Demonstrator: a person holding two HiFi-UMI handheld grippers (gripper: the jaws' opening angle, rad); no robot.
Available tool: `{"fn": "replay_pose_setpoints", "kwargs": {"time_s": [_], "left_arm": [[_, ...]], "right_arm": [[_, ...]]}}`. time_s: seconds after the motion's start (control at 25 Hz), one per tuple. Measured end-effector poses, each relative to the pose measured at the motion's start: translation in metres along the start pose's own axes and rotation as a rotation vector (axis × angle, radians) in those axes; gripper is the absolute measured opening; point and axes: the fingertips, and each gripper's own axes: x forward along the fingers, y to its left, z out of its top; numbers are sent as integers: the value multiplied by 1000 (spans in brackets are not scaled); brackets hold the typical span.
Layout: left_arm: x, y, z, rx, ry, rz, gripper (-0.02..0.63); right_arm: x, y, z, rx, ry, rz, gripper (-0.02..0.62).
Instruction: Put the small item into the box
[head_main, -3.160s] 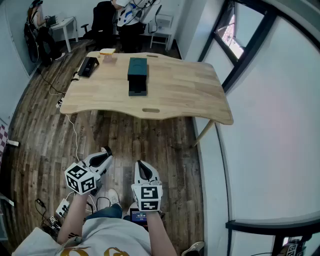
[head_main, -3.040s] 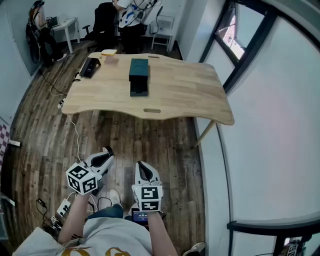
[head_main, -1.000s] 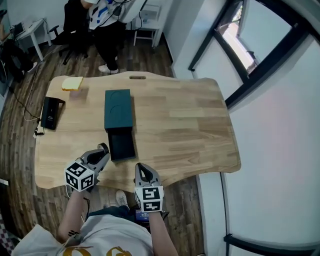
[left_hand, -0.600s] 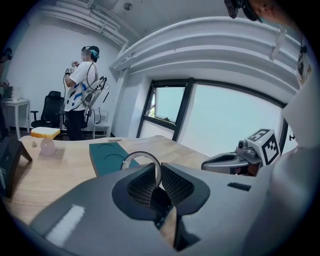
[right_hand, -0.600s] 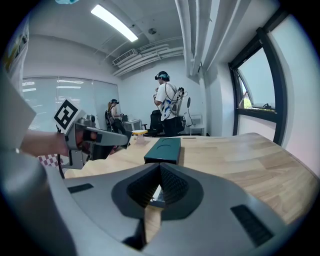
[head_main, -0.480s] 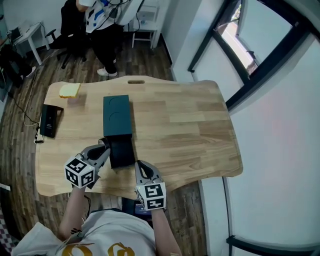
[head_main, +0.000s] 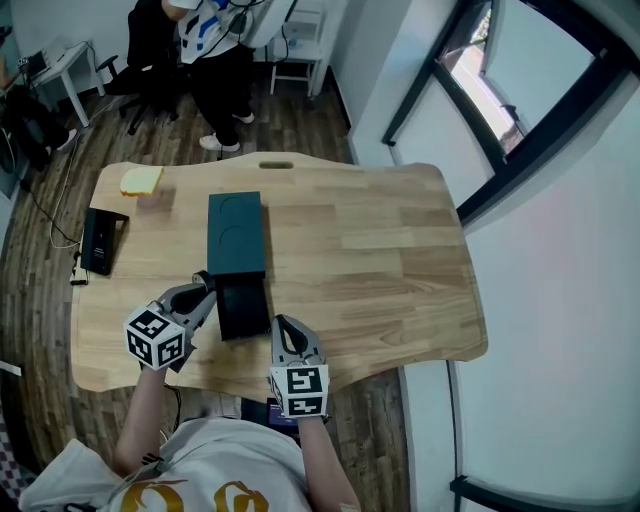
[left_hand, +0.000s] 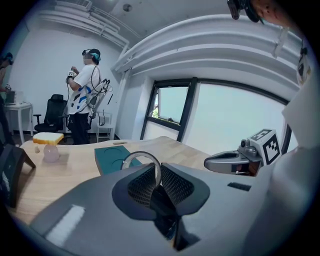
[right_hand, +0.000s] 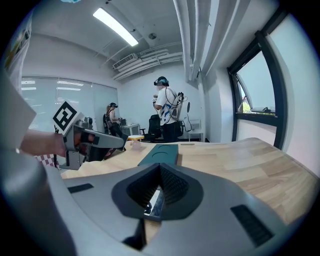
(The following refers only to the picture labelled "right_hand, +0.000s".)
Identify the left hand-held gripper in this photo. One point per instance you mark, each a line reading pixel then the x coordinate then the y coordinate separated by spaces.
pixel 66 117

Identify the dark teal rectangular box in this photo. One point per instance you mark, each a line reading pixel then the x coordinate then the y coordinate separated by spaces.
pixel 160 153

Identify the person's left hand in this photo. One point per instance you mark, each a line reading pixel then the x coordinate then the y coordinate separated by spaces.
pixel 90 140

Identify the red checkered cloth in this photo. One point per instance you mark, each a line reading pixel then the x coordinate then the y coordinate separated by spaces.
pixel 47 161

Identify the black office chair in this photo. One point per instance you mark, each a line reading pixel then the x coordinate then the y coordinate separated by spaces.
pixel 153 127

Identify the small white desk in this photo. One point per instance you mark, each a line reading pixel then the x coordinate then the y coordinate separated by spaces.
pixel 131 127

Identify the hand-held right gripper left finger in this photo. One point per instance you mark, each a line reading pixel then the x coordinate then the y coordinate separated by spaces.
pixel 100 205

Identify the person's white shirt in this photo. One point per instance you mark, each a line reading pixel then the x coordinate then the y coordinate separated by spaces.
pixel 15 112

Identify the long ceiling light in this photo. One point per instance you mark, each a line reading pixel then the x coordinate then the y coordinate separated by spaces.
pixel 115 26

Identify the person's left forearm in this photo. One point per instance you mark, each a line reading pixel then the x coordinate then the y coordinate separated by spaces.
pixel 42 143

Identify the pale pink stand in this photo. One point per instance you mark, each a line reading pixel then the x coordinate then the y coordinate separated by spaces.
pixel 137 145

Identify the white air conditioner vent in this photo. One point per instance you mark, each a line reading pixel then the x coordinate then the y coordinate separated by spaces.
pixel 125 61

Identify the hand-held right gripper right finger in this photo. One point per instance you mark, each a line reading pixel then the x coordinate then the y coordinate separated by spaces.
pixel 220 212

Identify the white ceiling pipes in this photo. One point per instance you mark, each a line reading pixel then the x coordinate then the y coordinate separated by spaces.
pixel 150 62

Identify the black window frame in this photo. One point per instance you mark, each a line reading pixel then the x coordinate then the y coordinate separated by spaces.
pixel 277 87

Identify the white stool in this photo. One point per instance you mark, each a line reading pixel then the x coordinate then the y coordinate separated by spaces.
pixel 195 130

